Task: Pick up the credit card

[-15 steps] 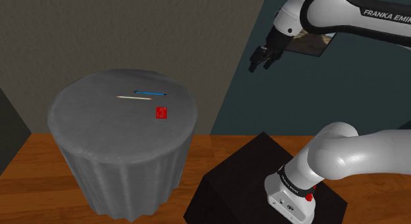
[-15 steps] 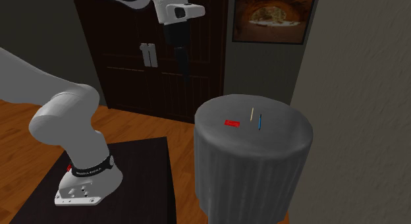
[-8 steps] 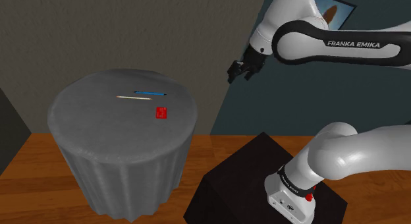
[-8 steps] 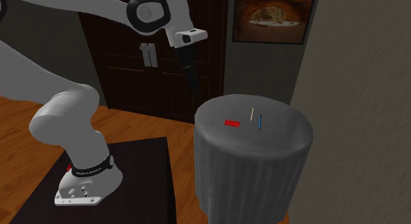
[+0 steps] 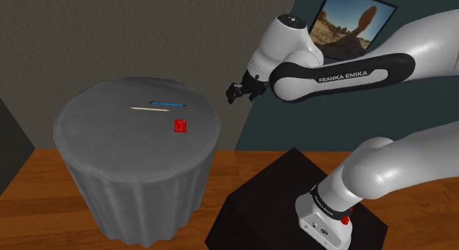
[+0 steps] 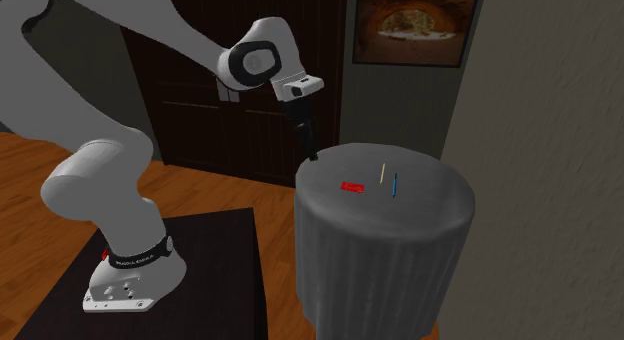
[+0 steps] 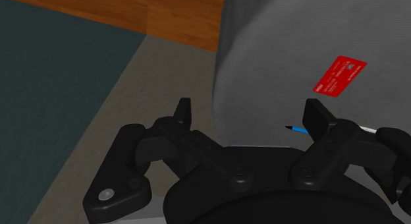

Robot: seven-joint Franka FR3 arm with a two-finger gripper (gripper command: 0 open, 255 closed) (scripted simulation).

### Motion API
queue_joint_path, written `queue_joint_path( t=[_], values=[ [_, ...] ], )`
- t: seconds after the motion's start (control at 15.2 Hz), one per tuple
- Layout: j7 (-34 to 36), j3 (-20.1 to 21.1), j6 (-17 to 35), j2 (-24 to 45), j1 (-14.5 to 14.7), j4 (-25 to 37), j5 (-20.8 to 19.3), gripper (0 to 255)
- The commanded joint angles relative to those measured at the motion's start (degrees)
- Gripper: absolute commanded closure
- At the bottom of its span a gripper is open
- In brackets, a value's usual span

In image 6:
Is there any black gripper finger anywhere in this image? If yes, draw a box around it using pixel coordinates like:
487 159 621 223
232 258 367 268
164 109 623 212
294 123 320 163

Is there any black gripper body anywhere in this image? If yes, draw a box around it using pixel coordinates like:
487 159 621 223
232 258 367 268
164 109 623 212
284 96 317 132

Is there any dark wooden cabinet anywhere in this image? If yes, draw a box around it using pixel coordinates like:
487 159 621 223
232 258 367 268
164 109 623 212
120 0 349 188

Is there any round grey draped table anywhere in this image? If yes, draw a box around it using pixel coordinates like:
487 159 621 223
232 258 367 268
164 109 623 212
294 142 477 340

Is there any dark robot stand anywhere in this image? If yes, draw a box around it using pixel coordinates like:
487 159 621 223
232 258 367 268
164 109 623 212
12 207 270 340

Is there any framed cave wall picture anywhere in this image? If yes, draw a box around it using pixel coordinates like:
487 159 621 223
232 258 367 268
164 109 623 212
351 0 483 69

